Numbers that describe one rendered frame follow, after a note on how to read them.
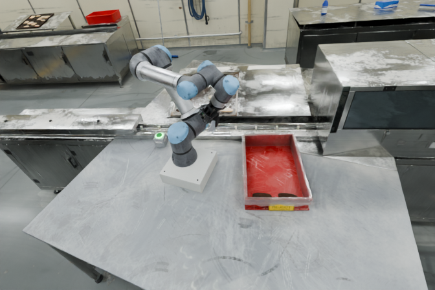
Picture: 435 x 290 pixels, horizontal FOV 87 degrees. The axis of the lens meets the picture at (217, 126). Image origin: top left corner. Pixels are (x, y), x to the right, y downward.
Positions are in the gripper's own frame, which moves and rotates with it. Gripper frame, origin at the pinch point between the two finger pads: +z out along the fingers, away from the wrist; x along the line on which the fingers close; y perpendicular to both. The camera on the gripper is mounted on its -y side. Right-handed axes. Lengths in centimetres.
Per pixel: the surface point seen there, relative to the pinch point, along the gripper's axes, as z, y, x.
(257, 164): 8.4, -17.4, 37.8
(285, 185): -2, -12, 55
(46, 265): 159, 89, -9
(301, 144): -3, -47, 48
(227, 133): 20.3, -27.0, 10.7
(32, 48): 244, -40, -311
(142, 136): 54, 6, -28
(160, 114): 60, -22, -39
